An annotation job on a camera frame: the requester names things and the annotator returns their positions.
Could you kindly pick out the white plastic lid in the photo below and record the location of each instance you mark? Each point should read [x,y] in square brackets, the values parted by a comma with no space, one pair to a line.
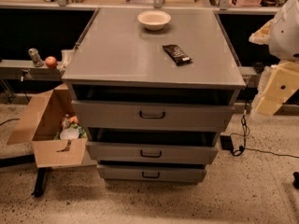
[69,134]

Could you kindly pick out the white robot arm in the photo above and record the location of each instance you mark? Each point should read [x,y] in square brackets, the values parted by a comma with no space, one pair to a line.
[281,34]

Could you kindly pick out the grey drawer cabinet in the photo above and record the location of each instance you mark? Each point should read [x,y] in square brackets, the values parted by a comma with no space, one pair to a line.
[120,61]

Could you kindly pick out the black remote control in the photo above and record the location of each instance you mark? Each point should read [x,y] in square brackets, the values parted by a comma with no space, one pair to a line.
[258,67]

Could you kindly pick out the red apple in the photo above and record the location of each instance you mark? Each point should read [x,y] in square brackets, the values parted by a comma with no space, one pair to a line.
[51,62]

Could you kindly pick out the white bowl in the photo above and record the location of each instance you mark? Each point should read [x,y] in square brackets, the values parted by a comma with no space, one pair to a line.
[154,20]

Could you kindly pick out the small grey figurine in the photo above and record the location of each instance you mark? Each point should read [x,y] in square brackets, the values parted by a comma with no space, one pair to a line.
[36,59]

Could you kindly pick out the black snack packet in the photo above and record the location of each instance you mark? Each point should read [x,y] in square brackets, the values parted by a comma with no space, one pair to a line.
[177,54]

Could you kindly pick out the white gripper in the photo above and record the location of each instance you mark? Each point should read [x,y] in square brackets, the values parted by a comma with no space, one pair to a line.
[286,34]

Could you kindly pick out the brown cardboard box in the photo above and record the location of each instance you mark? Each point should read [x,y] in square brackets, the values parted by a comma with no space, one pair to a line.
[41,121]

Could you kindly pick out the grey bottom drawer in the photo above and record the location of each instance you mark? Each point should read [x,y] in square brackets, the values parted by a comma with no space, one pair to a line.
[145,173]

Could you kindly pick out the grey top drawer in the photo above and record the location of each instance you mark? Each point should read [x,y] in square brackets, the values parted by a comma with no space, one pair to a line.
[151,116]

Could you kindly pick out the grey drawer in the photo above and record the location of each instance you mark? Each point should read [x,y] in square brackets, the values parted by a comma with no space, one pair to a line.
[145,173]
[101,151]
[151,116]

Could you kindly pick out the black power adapter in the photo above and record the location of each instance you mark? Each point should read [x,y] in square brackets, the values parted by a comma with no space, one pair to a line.
[227,143]

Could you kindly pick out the black floor stand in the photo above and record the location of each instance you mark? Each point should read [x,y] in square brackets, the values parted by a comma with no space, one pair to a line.
[41,181]

